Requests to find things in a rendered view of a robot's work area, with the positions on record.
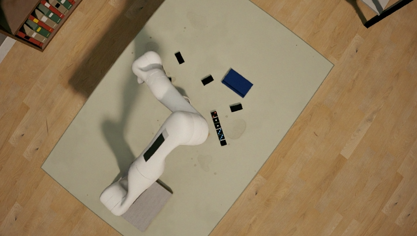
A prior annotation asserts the dark blue rectangular block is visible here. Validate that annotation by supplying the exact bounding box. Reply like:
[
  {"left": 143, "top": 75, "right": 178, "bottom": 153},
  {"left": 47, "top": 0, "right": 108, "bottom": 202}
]
[{"left": 221, "top": 69, "right": 253, "bottom": 98}]

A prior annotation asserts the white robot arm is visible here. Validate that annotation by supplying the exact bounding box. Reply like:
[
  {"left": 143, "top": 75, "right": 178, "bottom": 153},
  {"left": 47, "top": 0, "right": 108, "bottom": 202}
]
[{"left": 100, "top": 51, "right": 209, "bottom": 216}]

